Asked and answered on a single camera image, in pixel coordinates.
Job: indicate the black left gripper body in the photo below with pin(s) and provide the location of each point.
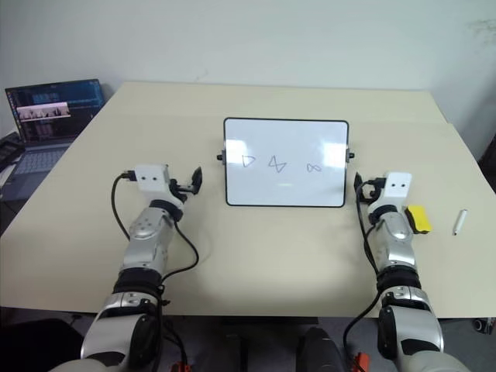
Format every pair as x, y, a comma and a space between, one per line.
179, 190

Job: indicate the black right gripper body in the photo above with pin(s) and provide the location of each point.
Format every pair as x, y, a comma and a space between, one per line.
373, 193

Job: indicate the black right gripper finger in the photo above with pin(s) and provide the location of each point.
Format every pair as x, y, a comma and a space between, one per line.
358, 181

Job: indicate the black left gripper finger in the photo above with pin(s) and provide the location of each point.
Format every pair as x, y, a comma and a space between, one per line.
198, 180

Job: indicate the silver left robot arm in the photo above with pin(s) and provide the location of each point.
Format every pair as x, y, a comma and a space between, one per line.
145, 240

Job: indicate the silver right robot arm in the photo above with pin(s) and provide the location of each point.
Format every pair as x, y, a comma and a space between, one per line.
399, 240

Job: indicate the yellow and black eraser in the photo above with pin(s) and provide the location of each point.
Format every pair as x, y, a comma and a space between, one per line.
419, 219

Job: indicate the black-framed whiteboard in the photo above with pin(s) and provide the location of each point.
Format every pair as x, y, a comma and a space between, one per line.
284, 162

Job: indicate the white marker pen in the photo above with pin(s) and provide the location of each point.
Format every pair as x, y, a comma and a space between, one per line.
460, 222

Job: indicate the open laptop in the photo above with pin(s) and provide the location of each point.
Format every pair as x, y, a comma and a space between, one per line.
46, 116

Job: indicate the dark rounded shape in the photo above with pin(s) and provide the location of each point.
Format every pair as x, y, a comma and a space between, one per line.
321, 350

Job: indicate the orange clamp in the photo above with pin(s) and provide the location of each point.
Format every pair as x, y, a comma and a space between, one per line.
361, 362
181, 367

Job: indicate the black table base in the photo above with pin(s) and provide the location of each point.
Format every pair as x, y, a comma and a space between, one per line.
267, 337

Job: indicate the black caster wheel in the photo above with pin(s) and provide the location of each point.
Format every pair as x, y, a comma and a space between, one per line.
484, 324

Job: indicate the black desk device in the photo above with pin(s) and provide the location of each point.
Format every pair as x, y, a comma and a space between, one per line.
9, 149

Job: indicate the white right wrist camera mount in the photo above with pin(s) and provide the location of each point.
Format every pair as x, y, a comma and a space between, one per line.
398, 186

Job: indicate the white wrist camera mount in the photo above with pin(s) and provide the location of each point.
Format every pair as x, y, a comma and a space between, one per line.
152, 178
398, 186

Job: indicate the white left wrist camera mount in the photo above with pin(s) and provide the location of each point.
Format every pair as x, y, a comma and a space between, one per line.
152, 178

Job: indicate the dark object at wall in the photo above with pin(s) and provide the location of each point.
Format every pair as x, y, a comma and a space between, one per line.
489, 151

